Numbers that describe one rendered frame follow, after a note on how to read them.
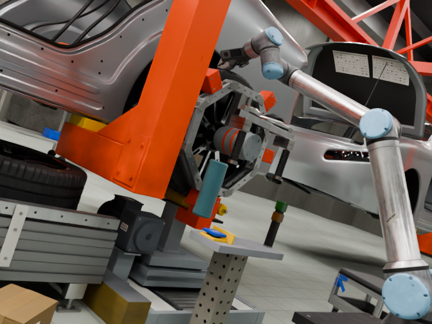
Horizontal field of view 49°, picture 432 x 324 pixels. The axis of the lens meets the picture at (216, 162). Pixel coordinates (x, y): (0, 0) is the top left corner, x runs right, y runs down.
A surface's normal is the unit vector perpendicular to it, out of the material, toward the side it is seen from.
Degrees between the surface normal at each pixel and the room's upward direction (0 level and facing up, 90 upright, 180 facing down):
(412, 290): 97
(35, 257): 90
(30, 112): 90
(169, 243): 90
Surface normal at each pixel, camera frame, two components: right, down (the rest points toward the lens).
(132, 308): 0.68, 0.24
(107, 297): -0.66, -0.22
